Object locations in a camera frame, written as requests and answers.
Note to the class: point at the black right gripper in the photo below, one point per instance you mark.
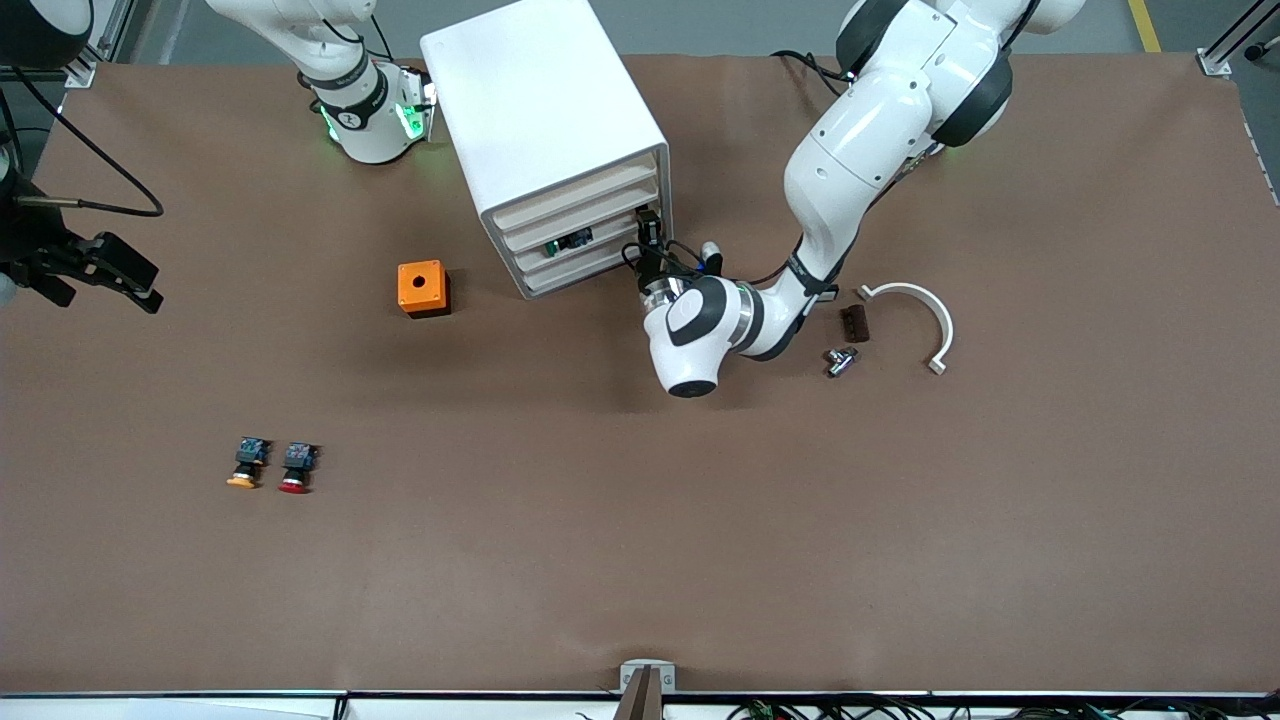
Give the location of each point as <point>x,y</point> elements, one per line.
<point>33,247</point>

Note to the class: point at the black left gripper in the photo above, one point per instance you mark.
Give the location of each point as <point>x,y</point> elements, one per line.
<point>651,267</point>

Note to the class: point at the white plastic drawer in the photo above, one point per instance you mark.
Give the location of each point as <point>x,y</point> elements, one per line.
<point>590,259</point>
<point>583,213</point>
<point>610,226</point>
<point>578,193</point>

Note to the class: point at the green mushroom push button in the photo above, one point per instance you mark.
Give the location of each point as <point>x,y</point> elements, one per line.
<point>568,243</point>

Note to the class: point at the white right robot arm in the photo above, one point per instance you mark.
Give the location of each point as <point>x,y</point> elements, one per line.
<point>365,120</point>

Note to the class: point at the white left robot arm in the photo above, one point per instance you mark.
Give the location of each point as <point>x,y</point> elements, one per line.
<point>860,130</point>

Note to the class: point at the white drawer cabinet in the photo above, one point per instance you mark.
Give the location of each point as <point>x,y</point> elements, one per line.
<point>540,100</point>

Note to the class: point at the yellow mushroom push button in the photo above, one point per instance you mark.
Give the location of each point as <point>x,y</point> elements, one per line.
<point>246,464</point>

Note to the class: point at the red mushroom push button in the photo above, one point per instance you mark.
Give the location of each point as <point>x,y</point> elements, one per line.
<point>297,468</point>

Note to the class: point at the brown ribbed block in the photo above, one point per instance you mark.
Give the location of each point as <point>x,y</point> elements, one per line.
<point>856,324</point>

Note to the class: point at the silver metal fitting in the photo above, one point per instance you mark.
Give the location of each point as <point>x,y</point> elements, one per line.
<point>840,362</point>

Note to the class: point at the orange box with hole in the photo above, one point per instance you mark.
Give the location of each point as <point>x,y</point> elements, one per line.
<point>422,288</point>

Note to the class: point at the metal base connector block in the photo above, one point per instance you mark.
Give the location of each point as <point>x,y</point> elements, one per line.
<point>415,110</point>

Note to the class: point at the aluminium frame profile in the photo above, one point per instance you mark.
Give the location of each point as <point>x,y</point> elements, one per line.
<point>1215,65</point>
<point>80,72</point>

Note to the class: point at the grey metal edge bracket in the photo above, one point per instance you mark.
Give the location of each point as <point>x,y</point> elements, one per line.
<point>630,672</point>

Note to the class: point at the brown camera post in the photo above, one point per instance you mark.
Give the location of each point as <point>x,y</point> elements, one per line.
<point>642,700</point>

